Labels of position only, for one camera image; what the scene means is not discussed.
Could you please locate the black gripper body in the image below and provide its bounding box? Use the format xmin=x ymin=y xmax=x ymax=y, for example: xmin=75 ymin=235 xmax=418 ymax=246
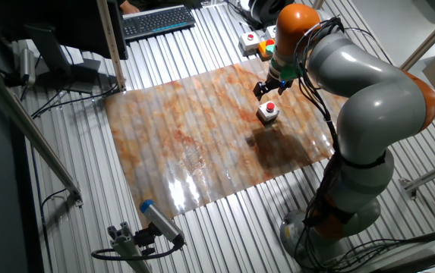
xmin=263 ymin=71 xmax=291 ymax=93

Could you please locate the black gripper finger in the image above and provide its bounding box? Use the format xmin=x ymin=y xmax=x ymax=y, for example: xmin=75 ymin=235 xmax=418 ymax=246
xmin=253 ymin=80 xmax=270 ymax=102
xmin=276 ymin=79 xmax=294 ymax=96

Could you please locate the grey box red mushroom button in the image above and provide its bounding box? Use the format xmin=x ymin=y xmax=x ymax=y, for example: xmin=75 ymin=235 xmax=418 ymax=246
xmin=256 ymin=100 xmax=280 ymax=126

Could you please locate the orange box red button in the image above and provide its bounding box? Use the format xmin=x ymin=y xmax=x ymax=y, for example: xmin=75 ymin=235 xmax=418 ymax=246
xmin=257 ymin=39 xmax=276 ymax=61

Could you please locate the grey box small red button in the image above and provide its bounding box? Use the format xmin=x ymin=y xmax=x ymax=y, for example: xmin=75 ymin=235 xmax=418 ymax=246
xmin=238 ymin=32 xmax=261 ymax=57

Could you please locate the person's bare hand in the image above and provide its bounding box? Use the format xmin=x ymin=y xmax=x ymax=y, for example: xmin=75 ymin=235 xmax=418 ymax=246
xmin=119 ymin=0 xmax=141 ymax=15

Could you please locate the black cylindrical device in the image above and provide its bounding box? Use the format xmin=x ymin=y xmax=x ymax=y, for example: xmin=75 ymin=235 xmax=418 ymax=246
xmin=238 ymin=0 xmax=296 ymax=27

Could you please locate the orange marble pattern mat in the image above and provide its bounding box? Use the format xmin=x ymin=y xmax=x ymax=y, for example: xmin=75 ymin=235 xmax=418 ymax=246
xmin=105 ymin=60 xmax=350 ymax=221

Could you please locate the black computer keyboard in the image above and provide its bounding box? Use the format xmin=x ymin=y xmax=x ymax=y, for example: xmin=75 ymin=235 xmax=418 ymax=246
xmin=121 ymin=4 xmax=197 ymax=42

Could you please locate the black computer monitor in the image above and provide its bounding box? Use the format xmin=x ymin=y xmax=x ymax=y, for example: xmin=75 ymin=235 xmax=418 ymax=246
xmin=0 ymin=0 xmax=129 ymax=94

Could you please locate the dark metal beam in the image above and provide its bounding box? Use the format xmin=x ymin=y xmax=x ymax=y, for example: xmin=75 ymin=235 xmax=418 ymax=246
xmin=371 ymin=249 xmax=435 ymax=273

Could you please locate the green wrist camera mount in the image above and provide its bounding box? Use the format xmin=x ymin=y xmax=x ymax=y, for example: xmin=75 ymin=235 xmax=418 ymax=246
xmin=265 ymin=44 xmax=304 ymax=81

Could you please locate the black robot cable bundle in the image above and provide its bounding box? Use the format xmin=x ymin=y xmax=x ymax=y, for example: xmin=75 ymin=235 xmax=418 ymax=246
xmin=292 ymin=17 xmax=358 ymax=271

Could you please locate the beige frame post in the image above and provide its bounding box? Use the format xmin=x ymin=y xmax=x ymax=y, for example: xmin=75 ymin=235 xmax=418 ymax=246
xmin=96 ymin=0 xmax=128 ymax=93

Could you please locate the silver camera blue cap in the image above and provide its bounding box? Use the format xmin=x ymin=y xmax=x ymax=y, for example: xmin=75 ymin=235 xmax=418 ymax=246
xmin=140 ymin=199 xmax=186 ymax=247

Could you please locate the black monitor cable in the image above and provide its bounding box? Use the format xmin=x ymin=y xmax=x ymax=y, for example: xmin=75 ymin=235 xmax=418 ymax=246
xmin=30 ymin=83 xmax=120 ymax=119

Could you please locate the black camera bracket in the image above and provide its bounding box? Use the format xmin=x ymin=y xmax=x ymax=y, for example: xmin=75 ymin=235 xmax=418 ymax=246
xmin=133 ymin=223 xmax=158 ymax=256

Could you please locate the aluminium profile camera mount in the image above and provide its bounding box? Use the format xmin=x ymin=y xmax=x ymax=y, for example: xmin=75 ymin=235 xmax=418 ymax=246
xmin=106 ymin=221 xmax=153 ymax=273

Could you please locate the black camera cable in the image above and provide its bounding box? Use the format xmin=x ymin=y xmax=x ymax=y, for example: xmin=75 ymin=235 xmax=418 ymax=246
xmin=90 ymin=242 xmax=184 ymax=262

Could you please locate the silver cylindrical camera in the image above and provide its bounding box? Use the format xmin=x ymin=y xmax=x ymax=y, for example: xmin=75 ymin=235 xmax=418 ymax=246
xmin=19 ymin=48 xmax=37 ymax=86

